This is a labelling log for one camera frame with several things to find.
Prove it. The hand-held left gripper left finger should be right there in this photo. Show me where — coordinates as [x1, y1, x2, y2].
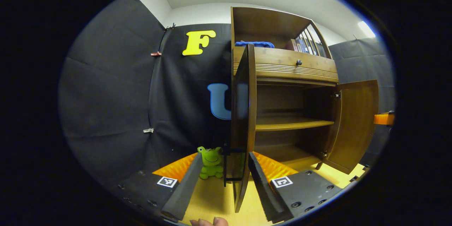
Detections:
[118, 153, 203, 221]

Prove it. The wooden cabinet drawer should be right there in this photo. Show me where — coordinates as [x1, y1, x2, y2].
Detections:
[233, 47, 339, 84]

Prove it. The wooden double-door shoe cabinet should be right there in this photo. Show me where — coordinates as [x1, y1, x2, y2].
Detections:
[230, 6, 339, 171]

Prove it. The wooden inner shelf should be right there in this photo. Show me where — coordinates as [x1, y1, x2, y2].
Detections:
[255, 117, 335, 132]

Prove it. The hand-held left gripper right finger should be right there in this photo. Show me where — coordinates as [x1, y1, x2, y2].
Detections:
[248, 151, 343, 224]

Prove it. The wooden cabinet door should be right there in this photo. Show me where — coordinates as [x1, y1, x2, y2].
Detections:
[226, 44, 257, 213]
[323, 79, 379, 174]

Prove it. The ceiling light panel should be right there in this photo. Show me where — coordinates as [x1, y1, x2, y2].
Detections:
[357, 21, 376, 38]

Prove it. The green frog toy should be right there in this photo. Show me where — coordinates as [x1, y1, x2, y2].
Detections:
[197, 146, 224, 180]

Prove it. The blue folded towel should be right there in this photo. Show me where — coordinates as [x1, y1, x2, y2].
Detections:
[235, 41, 275, 49]

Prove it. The black backdrop cloth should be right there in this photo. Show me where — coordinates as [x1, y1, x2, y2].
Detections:
[58, 0, 395, 188]

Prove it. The black left door handle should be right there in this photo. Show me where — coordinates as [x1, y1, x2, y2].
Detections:
[222, 144, 245, 188]

